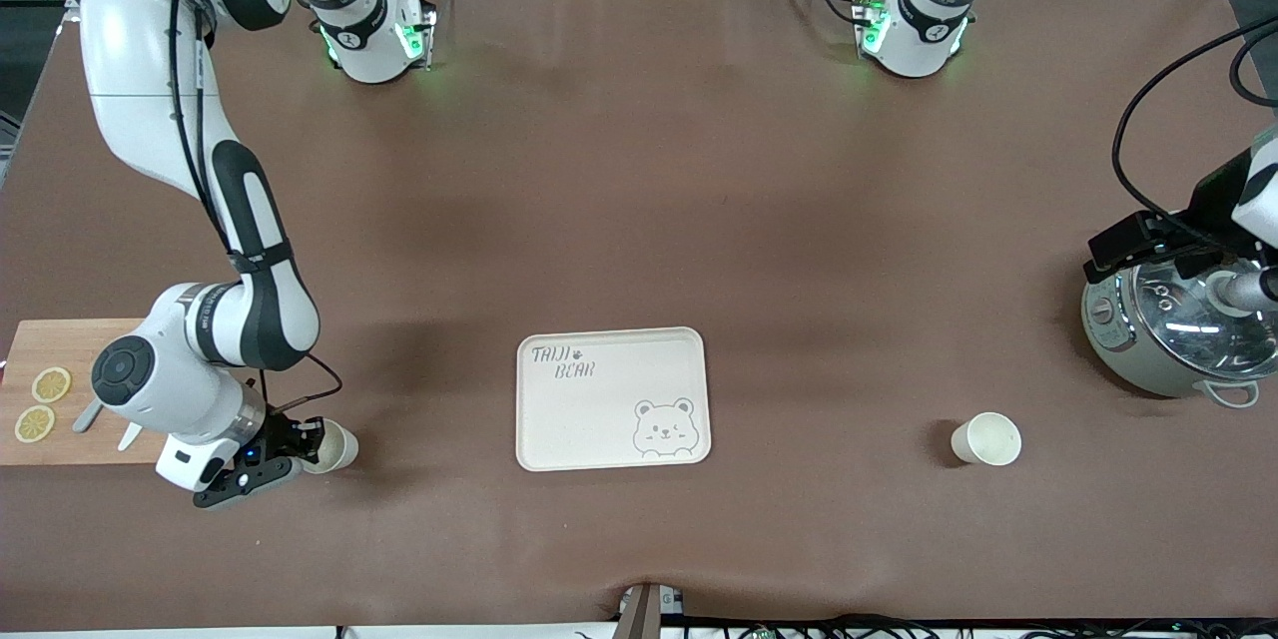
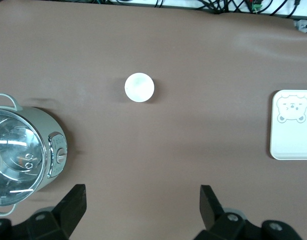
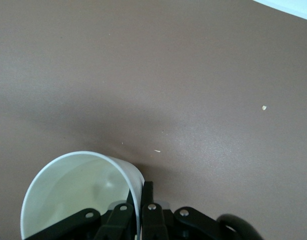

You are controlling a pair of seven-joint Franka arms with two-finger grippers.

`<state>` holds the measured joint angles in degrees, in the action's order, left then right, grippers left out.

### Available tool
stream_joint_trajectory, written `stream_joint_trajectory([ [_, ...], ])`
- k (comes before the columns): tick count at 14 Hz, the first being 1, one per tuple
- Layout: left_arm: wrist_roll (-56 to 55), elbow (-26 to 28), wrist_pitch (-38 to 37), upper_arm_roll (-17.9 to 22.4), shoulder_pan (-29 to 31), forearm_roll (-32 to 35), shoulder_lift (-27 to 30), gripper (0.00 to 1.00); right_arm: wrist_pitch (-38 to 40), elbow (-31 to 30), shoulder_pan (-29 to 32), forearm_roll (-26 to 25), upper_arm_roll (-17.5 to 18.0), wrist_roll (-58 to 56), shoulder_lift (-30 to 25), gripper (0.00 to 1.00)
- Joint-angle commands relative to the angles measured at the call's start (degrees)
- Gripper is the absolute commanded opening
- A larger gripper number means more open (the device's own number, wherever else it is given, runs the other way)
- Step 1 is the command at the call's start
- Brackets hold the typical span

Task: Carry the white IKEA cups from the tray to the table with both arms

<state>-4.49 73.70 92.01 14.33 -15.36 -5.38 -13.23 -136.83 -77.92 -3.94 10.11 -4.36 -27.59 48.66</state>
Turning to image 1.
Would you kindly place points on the white IKEA cup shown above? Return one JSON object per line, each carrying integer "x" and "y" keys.
{"x": 337, "y": 449}
{"x": 988, "y": 440}

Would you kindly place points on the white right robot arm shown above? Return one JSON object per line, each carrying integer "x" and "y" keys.
{"x": 140, "y": 80}

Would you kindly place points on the glass pot lid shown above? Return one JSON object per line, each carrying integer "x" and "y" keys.
{"x": 1178, "y": 329}

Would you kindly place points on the white plastic knife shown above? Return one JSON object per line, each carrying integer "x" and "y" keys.
{"x": 130, "y": 437}

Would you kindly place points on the grey-green electric cooking pot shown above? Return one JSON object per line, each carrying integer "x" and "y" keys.
{"x": 1118, "y": 344}

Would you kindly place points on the grey plastic knife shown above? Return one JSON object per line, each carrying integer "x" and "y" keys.
{"x": 85, "y": 416}

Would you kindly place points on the lemon slice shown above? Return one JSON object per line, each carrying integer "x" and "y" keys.
{"x": 34, "y": 424}
{"x": 51, "y": 384}

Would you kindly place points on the bamboo cutting board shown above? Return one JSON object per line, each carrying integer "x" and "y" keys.
{"x": 50, "y": 344}

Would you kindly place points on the cream bear print tray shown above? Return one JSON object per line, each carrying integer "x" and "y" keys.
{"x": 609, "y": 419}

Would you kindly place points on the grey cylindrical camera connector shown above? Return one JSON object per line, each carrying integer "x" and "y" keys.
{"x": 1243, "y": 292}

